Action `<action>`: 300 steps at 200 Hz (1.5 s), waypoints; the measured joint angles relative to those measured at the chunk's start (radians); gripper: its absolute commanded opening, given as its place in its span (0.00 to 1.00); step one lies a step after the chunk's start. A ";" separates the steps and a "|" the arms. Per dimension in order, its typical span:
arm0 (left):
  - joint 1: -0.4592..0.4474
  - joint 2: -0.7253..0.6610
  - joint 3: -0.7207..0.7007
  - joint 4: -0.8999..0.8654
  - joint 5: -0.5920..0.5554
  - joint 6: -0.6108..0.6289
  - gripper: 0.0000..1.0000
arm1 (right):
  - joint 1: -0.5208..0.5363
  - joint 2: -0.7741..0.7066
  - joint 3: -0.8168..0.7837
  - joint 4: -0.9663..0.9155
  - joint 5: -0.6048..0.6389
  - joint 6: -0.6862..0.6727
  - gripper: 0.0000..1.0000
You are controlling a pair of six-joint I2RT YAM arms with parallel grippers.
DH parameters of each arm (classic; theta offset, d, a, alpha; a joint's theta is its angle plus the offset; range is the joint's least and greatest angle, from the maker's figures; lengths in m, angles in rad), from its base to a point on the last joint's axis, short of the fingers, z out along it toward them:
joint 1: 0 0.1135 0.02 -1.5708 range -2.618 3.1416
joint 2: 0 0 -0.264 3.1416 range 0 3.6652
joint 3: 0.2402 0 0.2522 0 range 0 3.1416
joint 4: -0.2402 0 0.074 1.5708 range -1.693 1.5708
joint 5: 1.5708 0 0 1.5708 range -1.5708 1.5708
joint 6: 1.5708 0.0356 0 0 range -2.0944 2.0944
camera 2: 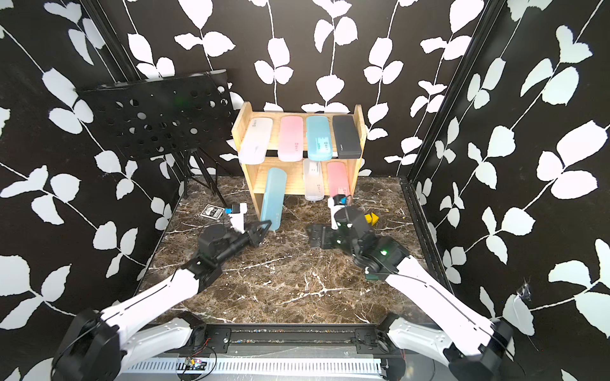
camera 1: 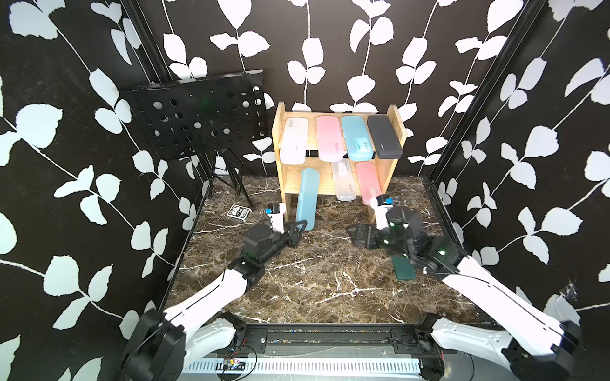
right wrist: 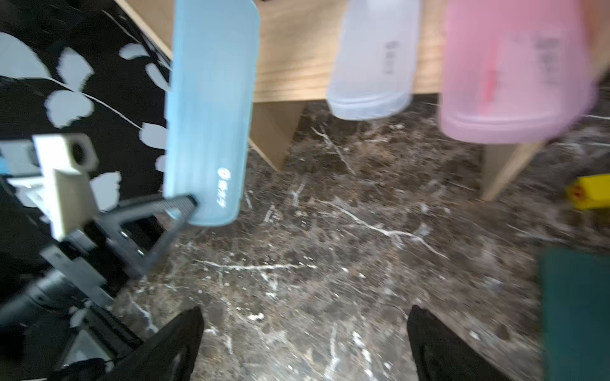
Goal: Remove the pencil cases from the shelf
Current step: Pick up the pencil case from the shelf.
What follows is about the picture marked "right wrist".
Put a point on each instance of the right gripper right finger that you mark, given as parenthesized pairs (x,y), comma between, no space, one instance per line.
(440,354)

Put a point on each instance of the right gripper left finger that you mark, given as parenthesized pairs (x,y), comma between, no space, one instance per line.
(170,354)

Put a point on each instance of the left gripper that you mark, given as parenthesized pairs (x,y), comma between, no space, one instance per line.
(131,238)

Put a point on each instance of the dark green pencil case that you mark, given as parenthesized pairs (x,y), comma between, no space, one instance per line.
(575,314)

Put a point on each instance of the teal pencil case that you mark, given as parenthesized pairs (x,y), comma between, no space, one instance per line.
(209,106)

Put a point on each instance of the clear white pencil case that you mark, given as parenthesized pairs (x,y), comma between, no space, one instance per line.
(376,61)

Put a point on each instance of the pink pencil case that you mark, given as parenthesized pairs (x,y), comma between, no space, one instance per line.
(514,71)

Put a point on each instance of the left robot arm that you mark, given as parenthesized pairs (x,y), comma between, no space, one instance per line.
(63,316)

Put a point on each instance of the wooden two-tier shelf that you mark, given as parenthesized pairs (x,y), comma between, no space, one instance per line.
(298,44)

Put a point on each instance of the small yellow block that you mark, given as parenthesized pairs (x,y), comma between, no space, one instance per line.
(589,192)

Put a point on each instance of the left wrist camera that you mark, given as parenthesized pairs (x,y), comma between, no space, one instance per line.
(51,172)

